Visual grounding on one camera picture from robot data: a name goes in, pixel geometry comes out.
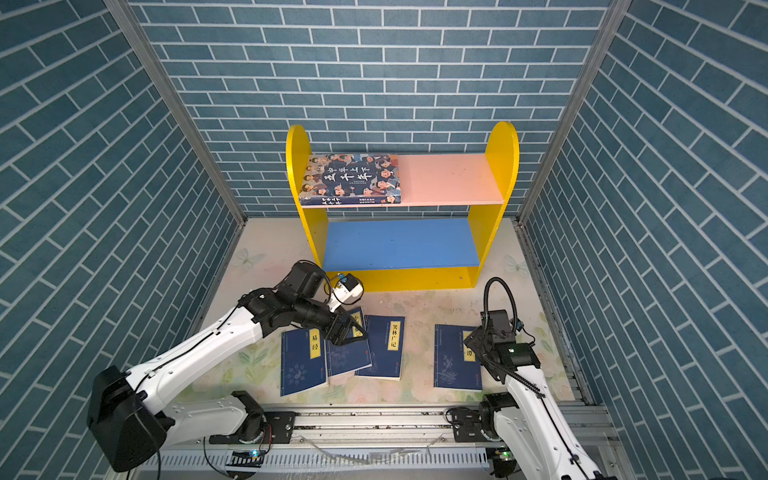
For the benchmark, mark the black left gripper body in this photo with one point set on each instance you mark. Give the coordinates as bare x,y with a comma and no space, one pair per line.
312,314

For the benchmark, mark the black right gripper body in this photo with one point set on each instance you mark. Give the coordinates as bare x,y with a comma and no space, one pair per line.
478,341

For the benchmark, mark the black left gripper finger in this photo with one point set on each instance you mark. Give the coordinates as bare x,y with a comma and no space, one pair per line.
349,336
341,319

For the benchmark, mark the blue book yellow label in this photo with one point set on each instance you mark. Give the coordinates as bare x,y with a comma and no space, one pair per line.
303,361
385,336
353,356
455,365

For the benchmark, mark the colourful cartoon history book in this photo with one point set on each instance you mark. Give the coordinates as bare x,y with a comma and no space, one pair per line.
351,179

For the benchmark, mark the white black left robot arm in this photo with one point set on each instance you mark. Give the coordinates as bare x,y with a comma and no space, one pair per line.
131,415

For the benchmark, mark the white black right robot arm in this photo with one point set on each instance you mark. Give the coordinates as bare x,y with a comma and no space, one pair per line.
525,417

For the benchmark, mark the yellow pink blue bookshelf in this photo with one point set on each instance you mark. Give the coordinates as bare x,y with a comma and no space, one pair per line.
439,235

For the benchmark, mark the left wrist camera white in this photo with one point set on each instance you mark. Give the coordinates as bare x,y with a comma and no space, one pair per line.
346,290

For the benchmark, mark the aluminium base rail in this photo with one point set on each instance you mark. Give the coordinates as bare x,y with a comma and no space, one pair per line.
377,443

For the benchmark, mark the left aluminium corner post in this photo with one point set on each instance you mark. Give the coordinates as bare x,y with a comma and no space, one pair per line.
140,43

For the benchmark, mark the aluminium corner post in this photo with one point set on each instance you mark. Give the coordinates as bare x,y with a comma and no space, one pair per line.
140,43
605,35

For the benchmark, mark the right aluminium corner post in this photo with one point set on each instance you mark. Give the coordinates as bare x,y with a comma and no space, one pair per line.
605,35

